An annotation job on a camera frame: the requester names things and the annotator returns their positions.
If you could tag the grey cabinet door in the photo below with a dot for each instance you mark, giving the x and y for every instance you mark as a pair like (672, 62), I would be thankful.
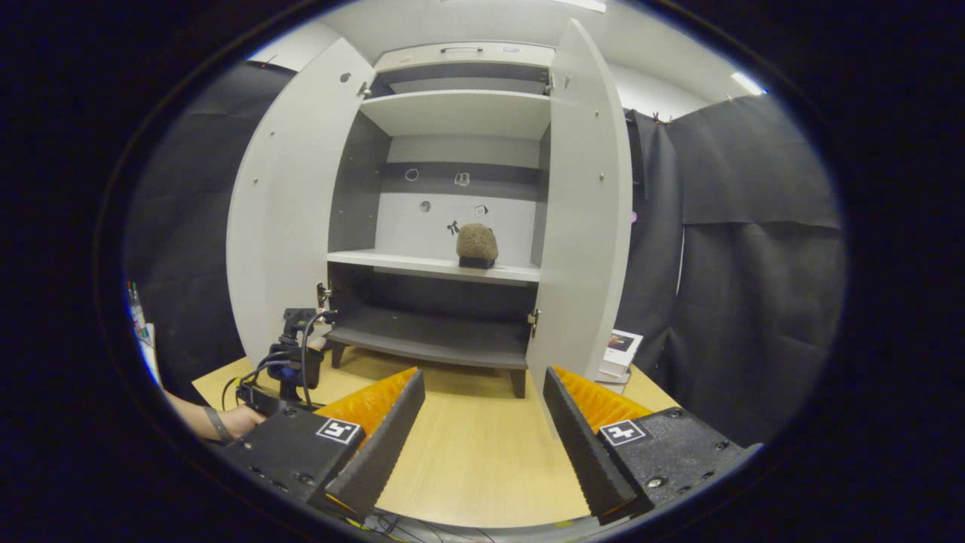
(286, 211)
(588, 226)

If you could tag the grey shoe cabinet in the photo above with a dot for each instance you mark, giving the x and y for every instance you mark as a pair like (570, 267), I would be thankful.
(452, 113)

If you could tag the black backdrop cloth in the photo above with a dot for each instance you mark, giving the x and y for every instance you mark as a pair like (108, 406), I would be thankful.
(754, 302)

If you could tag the ceiling light panel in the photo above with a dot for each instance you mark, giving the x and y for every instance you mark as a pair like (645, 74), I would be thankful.
(579, 4)
(748, 83)

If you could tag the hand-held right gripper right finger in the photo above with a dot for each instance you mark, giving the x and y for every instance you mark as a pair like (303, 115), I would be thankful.
(580, 445)

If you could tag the photo cover white book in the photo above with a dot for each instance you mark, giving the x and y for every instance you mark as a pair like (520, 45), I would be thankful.
(623, 347)

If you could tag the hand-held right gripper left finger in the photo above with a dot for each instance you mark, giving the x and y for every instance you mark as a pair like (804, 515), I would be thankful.
(384, 452)

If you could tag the brown fuzzy shoe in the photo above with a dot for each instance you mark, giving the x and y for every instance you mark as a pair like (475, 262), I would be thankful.
(476, 245)

